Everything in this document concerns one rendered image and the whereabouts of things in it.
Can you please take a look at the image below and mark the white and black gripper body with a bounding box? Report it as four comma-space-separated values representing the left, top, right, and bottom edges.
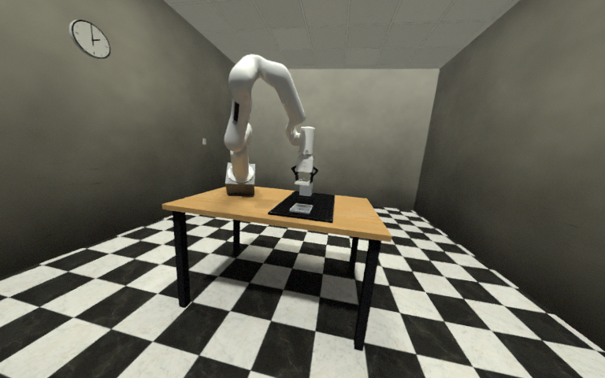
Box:
296, 155, 314, 173

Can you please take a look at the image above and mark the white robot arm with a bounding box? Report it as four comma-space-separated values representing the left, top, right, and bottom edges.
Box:
225, 54, 315, 183

